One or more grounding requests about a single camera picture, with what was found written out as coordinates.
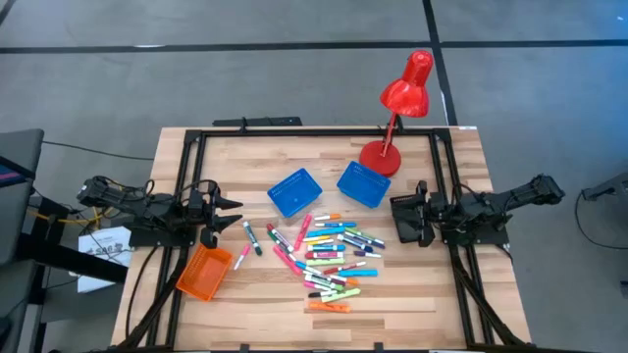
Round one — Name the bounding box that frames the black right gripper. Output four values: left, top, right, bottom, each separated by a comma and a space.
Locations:
393, 179, 447, 248

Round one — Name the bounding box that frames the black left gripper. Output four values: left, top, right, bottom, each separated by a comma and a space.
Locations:
188, 183, 244, 250

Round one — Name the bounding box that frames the black plastic basket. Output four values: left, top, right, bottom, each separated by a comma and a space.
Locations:
390, 193, 437, 245

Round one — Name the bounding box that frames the red whiteboard marker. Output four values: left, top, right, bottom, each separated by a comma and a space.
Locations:
266, 223, 295, 254

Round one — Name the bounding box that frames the orange plastic basket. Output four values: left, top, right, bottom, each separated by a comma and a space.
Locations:
175, 243, 235, 302

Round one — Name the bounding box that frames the dark blue whiteboard marker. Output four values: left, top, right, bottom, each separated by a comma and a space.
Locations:
336, 233, 375, 254

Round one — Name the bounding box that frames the pink highlighter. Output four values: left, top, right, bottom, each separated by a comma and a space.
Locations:
293, 213, 314, 252
272, 244, 304, 277

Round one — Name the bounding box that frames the red thin marker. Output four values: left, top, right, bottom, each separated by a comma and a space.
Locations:
323, 260, 368, 276

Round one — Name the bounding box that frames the blue-capped white marker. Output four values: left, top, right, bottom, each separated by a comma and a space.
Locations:
294, 260, 323, 277

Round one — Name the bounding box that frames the maroon thin marker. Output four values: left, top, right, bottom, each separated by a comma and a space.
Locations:
313, 272, 348, 286

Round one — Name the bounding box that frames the orange highlighter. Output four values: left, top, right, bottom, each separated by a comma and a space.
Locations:
308, 300, 352, 315

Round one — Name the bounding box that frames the blue plastic basket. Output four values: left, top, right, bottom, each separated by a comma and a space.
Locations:
267, 168, 324, 219
337, 160, 393, 209

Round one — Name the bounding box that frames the black power strip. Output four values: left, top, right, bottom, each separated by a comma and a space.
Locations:
212, 116, 303, 127

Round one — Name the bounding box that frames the red desk lamp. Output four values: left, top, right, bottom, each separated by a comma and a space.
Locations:
358, 48, 435, 178

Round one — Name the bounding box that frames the white printed paper sheet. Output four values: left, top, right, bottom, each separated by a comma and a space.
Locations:
77, 226, 133, 294

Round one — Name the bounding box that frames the grey stand leg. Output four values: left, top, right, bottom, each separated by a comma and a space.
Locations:
581, 171, 628, 202

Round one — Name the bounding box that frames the grey desk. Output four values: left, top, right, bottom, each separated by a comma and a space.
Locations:
0, 127, 45, 353

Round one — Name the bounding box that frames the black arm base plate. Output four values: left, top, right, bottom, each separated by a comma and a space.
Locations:
440, 223, 510, 246
128, 223, 197, 248

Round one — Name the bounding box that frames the black aluminium table frame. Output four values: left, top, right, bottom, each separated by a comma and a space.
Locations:
112, 127, 534, 353

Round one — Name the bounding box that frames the black floor cable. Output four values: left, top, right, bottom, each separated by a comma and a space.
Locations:
574, 191, 628, 251
42, 140, 156, 162

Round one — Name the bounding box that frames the yellow cable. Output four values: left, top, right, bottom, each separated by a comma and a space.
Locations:
26, 205, 119, 229

